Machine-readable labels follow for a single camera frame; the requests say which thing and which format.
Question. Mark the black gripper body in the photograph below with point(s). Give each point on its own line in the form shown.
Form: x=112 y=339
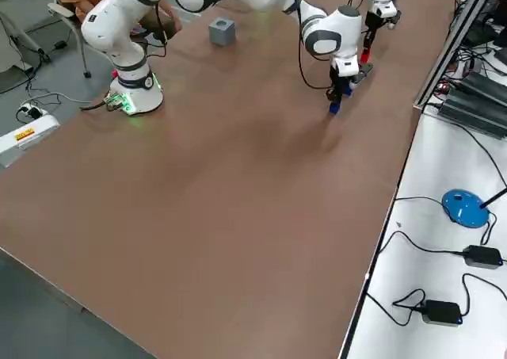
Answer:
x=338 y=79
x=378 y=21

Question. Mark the small blue block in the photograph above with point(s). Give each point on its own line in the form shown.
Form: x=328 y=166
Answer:
x=348 y=89

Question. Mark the grey cube box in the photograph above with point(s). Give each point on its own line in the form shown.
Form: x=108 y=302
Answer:
x=222 y=32

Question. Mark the black ribbed device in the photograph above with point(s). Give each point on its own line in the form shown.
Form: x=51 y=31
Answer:
x=475 y=109

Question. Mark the blue dome device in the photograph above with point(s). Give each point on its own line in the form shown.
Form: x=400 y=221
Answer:
x=463 y=206

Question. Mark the white side table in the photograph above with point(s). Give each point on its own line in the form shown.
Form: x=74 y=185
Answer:
x=428 y=256

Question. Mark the black power adapter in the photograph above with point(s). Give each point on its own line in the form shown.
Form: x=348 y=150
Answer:
x=482 y=257
x=441 y=312

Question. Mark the grey chair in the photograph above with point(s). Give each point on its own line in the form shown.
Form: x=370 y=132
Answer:
x=63 y=11

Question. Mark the white power strip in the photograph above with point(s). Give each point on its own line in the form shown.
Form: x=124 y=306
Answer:
x=31 y=110

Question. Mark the white box with yellow label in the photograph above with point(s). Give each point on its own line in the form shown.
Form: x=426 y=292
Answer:
x=24 y=137

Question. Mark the aluminium frame post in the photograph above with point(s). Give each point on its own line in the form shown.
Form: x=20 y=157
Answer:
x=447 y=50

